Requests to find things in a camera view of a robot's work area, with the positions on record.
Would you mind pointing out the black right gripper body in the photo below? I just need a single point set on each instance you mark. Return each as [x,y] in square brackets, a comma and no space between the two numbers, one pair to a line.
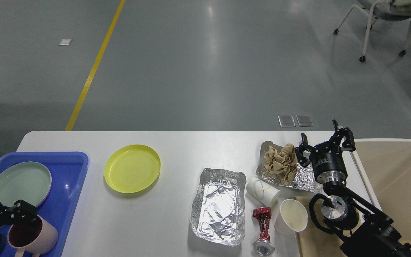
[327,162]

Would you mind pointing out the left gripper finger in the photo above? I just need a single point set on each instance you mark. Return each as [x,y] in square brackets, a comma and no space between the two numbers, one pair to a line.
[22,212]

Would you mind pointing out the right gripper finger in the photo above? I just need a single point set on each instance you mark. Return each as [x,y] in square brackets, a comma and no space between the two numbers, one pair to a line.
[299,151]
[342,139]

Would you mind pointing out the pink mug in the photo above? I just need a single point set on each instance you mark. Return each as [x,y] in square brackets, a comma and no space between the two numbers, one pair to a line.
[36,237]

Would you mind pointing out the yellow plastic plate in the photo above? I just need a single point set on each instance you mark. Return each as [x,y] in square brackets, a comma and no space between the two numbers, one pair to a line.
[132,169]

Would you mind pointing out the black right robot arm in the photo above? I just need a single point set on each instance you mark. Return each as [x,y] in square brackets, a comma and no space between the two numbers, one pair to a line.
[365,231]

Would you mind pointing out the small crumpled foil tray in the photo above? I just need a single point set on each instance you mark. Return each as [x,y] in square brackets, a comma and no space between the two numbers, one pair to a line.
[304,179]

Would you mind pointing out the crumpled brown paper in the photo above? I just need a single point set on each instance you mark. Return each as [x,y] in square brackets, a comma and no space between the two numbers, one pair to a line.
[281,163]

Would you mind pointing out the pale green plate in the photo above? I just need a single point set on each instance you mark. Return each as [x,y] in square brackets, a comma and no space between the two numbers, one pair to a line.
[28,181]

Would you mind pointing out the right floor socket plate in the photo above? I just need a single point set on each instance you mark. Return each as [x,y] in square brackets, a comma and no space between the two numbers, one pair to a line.
[305,120]

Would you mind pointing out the floor socket plate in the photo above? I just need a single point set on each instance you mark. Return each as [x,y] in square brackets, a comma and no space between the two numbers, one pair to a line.
[286,121]
[305,120]

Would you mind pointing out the left floor socket plate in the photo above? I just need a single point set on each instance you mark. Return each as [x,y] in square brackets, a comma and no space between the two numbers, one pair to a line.
[286,121]

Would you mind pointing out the lying white paper cup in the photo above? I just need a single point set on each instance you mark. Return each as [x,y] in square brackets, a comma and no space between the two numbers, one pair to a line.
[262,191]

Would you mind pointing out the beige plastic bin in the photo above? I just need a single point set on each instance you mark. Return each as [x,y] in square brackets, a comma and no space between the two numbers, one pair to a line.
[385,166]

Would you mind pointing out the crushed white paper cup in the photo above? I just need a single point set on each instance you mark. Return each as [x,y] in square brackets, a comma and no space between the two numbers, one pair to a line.
[292,217]

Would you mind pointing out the blue plastic tray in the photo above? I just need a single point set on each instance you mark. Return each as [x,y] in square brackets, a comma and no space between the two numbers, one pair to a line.
[68,170]

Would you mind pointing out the brown paper sheet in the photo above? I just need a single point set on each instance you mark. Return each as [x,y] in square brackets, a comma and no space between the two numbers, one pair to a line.
[313,242]

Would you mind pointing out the crushed red can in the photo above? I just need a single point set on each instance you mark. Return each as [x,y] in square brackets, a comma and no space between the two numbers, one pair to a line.
[263,246]

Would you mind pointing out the large foil tray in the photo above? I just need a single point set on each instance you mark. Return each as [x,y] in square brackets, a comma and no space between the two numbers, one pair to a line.
[218,208]

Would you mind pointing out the white office chair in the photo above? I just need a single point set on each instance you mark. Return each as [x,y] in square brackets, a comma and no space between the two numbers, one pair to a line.
[386,10]

